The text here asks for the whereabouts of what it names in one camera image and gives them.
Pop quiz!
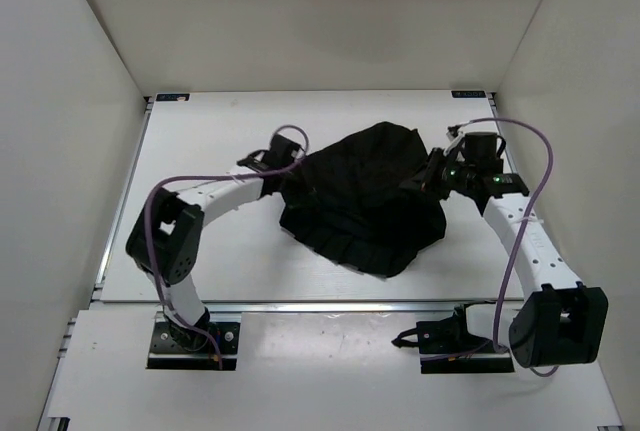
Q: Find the corner label sticker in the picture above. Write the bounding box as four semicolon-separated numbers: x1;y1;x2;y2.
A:
155;93;190;102
451;90;486;99

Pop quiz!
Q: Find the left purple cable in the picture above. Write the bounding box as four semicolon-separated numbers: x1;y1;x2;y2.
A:
148;124;309;365

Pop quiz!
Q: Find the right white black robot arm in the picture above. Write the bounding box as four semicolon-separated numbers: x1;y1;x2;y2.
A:
392;136;608;369

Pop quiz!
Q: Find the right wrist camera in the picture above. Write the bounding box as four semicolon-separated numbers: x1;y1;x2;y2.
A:
445;125;506;173

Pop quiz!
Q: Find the black skirt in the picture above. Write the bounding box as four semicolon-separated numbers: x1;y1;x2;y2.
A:
279;122;447;278

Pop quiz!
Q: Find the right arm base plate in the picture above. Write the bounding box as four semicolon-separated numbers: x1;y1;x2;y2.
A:
391;316;515;375

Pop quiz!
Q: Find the left corner label sticker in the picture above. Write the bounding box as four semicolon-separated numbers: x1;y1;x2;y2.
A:
155;93;190;102

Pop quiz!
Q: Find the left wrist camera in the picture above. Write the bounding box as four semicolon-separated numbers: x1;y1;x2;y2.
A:
237;134;302;173

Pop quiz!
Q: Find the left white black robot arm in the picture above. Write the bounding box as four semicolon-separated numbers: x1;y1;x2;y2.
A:
125;166;291;349

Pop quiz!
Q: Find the right corner label sticker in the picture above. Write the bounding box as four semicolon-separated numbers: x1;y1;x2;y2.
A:
451;90;486;99

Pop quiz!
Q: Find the aluminium front rail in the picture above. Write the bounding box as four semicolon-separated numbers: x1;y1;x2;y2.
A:
89;300;524;314

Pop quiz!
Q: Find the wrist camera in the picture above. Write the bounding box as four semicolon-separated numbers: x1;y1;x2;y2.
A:
237;134;302;173
445;125;506;173

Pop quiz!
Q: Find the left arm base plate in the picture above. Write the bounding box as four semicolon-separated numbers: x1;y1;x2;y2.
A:
146;313;241;371

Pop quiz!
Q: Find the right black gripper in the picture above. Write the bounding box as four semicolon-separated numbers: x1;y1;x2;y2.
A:
401;148;475;201

